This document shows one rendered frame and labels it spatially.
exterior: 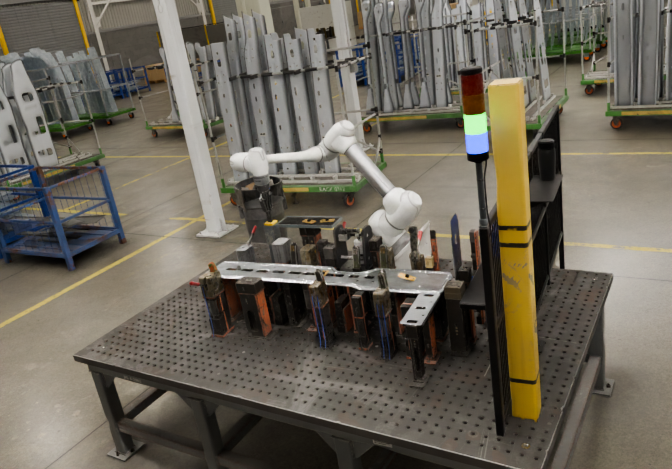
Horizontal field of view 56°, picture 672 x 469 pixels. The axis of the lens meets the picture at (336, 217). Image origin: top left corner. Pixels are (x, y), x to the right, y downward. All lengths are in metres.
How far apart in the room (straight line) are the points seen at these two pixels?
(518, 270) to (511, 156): 0.42
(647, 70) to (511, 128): 7.48
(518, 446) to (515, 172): 1.02
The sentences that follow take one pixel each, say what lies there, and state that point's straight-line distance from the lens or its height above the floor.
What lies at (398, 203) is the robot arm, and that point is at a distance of 3.72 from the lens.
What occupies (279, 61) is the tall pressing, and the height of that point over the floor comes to 1.70.
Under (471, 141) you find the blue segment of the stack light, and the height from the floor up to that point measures 1.85.
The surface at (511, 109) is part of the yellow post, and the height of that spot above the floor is 1.92.
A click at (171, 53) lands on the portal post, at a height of 2.04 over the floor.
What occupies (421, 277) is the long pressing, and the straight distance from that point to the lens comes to 3.11.
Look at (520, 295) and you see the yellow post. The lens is 2.37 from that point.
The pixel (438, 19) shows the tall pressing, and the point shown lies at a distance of 10.74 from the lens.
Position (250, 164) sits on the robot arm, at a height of 1.52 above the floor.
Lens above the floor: 2.35
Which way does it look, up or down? 19 degrees down
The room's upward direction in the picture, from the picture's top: 9 degrees counter-clockwise
